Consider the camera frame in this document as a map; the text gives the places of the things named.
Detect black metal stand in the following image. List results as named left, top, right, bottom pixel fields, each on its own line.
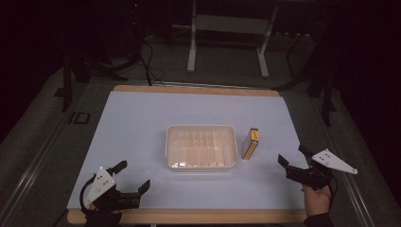
left=61, top=52, right=129, bottom=114
left=272, top=30, right=338, bottom=128

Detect black rectangular floor frame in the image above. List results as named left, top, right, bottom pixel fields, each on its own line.
left=68, top=111, right=92, bottom=125

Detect black floor cables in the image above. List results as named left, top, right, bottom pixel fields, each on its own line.
left=137, top=40, right=166, bottom=87

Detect yellow and brown box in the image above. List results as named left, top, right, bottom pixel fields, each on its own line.
left=241, top=127, right=260, bottom=161

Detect white table mat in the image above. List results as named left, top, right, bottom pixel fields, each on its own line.
left=66, top=90, right=309, bottom=211

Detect wooden table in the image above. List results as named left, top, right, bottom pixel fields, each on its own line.
left=66, top=84, right=309, bottom=226

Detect person's dark sleeve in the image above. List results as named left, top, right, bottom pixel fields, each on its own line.
left=303, top=212, right=336, bottom=227
left=82, top=207, right=123, bottom=227

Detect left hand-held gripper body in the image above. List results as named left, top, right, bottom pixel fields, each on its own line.
left=83, top=166, right=142, bottom=213

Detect white plastic tray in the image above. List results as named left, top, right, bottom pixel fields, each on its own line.
left=165, top=124, right=239, bottom=173

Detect person's right dark sleeve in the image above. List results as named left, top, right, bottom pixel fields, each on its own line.
left=303, top=212, right=336, bottom=227

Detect person's right hand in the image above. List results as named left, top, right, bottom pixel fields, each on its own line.
left=302, top=183, right=333, bottom=219

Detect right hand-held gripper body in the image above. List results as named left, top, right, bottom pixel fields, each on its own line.
left=285, top=148, right=359, bottom=191

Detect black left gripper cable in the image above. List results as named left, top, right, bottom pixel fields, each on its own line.
left=78, top=174, right=96, bottom=210

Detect person's left dark sleeve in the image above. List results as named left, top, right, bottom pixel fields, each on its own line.
left=82, top=207, right=123, bottom=227

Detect white metal stand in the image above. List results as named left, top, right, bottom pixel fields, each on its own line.
left=186, top=0, right=280, bottom=79

